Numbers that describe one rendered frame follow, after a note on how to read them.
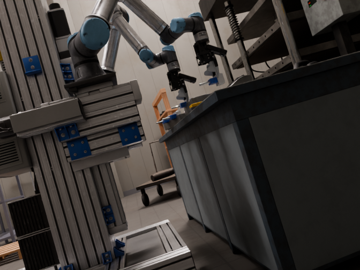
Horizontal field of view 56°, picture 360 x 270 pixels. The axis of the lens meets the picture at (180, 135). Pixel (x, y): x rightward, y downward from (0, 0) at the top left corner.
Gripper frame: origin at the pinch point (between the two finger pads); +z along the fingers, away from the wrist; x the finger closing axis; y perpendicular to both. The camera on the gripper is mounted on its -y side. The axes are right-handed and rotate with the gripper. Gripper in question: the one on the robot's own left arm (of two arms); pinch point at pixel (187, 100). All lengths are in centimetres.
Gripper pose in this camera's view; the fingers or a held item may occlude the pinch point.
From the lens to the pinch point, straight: 205.1
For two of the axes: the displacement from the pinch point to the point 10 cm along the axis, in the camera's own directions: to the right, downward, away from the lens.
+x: 1.6, -1.0, -9.8
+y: -9.4, 2.7, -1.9
